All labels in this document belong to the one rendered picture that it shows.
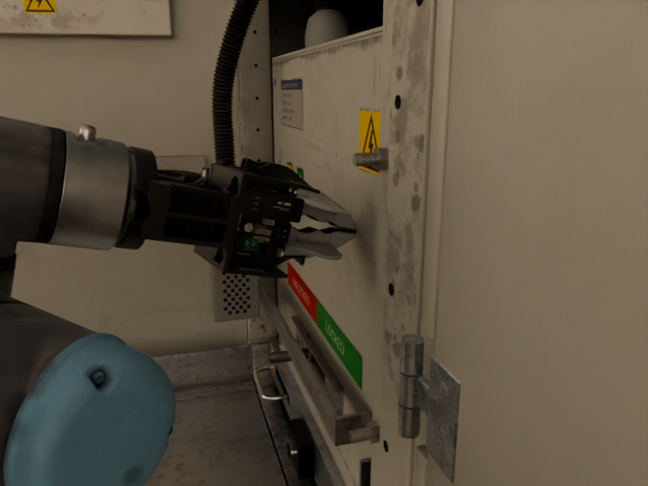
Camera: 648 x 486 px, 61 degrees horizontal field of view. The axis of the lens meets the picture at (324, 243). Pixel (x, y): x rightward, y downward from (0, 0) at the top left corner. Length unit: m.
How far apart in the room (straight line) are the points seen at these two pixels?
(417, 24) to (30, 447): 0.25
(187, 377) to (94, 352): 0.75
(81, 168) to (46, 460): 0.18
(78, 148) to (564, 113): 0.29
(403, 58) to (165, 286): 0.80
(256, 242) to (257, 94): 0.54
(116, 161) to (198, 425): 0.61
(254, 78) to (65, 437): 0.74
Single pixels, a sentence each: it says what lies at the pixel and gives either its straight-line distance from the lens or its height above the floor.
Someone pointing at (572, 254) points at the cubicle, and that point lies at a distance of 0.17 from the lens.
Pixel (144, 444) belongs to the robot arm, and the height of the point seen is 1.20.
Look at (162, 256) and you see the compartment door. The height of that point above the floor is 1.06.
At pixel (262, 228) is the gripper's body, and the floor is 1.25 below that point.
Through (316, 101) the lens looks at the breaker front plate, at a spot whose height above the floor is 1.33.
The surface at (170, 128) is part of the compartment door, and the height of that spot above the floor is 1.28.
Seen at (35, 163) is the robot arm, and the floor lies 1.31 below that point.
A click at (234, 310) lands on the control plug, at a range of 0.86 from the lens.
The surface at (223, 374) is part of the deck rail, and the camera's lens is 1.00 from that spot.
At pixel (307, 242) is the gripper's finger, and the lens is 0.47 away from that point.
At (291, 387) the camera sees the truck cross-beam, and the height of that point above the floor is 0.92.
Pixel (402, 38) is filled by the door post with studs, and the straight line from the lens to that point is 0.31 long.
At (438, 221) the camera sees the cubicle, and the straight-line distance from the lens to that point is 0.23.
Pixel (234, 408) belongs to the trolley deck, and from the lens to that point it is 0.94.
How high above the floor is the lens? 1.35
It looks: 16 degrees down
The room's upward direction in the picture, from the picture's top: straight up
